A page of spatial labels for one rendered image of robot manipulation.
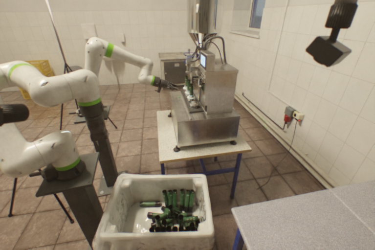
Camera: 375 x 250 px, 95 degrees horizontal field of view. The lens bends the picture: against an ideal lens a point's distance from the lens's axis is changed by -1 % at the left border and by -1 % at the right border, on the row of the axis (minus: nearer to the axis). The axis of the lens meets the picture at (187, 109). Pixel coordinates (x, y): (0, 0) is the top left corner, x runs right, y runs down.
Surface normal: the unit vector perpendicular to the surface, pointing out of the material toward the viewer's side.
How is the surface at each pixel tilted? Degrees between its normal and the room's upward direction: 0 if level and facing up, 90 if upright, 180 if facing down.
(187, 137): 90
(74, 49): 90
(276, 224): 0
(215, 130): 90
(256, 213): 0
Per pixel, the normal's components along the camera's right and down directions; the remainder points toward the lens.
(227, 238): 0.00, -0.88
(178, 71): 0.18, 0.47
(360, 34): -0.98, 0.08
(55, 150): 0.75, 0.22
